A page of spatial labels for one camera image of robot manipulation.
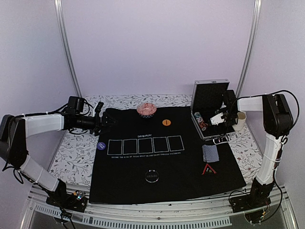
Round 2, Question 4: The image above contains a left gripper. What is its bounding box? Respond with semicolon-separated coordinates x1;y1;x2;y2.
76;111;119;136

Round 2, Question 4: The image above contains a purple small blind button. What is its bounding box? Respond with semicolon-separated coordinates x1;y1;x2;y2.
97;142;106;150

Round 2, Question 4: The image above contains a blue playing card deck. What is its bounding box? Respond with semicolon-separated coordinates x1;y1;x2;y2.
202;145;219;163

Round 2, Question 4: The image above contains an orange big blind button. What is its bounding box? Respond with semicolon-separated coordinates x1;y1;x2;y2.
162;119;171;126

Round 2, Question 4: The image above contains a clear dealer button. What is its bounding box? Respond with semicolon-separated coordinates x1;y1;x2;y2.
144;169;160;183

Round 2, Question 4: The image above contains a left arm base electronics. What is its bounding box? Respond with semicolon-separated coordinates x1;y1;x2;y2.
46;183;88;213

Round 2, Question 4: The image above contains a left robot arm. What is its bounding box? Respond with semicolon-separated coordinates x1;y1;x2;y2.
0;96;117;207

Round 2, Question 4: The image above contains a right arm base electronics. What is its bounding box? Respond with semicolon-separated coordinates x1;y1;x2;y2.
228;190;271;225

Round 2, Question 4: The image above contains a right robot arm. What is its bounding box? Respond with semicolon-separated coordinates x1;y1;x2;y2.
229;90;298;212

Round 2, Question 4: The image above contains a cream ceramic mug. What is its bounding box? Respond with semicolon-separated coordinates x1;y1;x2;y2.
233;112;246;131

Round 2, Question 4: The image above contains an aluminium poker chip case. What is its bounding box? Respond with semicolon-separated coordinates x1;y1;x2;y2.
190;79;234;145

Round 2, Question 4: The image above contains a left poker chip row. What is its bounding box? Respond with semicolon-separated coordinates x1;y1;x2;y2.
193;112;208;131

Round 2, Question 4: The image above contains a patterned small bowl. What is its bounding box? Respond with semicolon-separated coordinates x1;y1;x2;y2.
136;103;157;118

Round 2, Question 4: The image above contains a red black triangle card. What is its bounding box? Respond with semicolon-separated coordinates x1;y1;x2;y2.
202;163;217;175

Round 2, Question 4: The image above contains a black poker mat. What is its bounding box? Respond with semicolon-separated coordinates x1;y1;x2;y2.
89;107;246;204

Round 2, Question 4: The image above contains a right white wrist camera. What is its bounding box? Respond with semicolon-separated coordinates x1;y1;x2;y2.
210;112;225;125

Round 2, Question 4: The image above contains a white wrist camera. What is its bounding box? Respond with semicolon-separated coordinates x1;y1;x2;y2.
210;112;225;125
94;102;104;117

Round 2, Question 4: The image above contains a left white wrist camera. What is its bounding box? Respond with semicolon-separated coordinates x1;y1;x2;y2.
94;102;104;117

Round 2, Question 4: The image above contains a front aluminium rail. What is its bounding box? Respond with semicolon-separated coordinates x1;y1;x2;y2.
21;186;301;229

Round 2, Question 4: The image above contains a right aluminium frame post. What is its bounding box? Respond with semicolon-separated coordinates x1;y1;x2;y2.
236;0;262;97

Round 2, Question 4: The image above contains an aluminium frame post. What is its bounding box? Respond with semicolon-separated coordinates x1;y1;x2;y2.
54;0;82;97
236;0;262;97

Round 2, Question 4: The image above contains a left aluminium frame post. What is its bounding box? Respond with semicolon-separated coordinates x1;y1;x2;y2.
54;0;82;97

